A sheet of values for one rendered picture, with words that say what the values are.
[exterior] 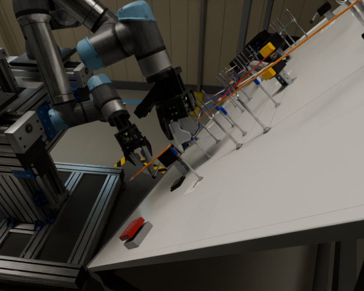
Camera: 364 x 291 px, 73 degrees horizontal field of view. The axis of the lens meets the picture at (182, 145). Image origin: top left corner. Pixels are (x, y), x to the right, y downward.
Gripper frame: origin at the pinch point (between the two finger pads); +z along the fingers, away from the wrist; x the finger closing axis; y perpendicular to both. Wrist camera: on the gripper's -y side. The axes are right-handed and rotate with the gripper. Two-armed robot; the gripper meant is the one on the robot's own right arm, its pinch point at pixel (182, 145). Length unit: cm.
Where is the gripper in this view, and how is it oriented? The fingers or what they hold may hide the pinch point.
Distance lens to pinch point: 67.7
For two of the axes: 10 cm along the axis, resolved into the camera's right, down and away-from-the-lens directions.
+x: 3.9, -4.8, 7.9
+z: 3.7, 8.6, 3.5
